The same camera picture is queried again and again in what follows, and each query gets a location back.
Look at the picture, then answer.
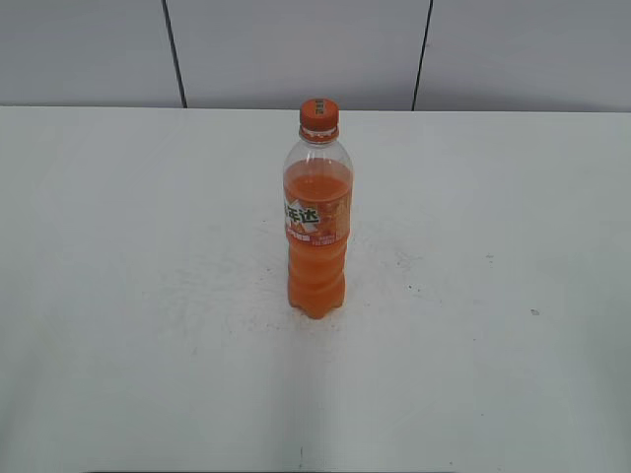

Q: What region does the orange soda plastic bottle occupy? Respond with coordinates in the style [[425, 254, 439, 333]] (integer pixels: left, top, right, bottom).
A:
[[283, 126, 354, 319]]

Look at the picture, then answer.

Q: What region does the orange bottle cap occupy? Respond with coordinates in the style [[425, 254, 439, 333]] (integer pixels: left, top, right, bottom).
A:
[[299, 99, 339, 142]]

